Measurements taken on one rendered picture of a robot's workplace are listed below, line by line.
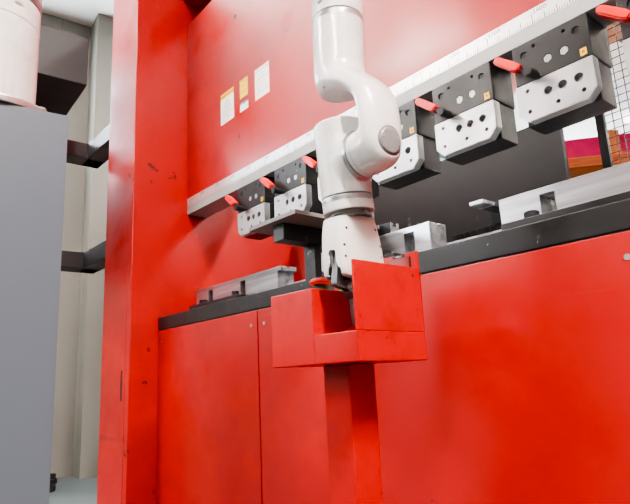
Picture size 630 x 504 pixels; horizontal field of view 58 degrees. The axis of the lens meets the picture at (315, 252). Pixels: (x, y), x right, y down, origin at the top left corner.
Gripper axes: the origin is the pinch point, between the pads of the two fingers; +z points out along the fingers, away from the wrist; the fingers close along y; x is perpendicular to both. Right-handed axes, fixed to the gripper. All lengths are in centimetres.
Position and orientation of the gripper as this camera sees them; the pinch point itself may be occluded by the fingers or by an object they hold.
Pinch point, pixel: (361, 311)
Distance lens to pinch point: 91.8
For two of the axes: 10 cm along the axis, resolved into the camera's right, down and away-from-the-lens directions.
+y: -7.4, -0.3, -6.8
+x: 6.7, -1.9, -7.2
